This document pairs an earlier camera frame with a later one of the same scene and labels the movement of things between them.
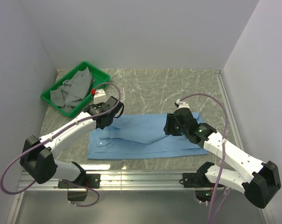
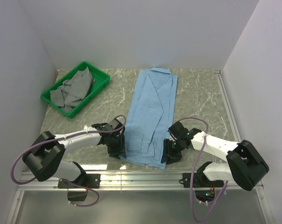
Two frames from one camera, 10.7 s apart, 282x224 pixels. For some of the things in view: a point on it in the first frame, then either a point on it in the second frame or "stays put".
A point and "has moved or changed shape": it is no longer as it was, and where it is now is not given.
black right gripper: x=169 y=128 -> x=172 y=158
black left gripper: x=100 y=104 -> x=120 y=149
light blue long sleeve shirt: x=139 y=136 has moved or changed shape
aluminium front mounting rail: x=113 y=180 stays put
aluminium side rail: x=218 y=73 stays put
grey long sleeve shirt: x=71 y=92 stays put
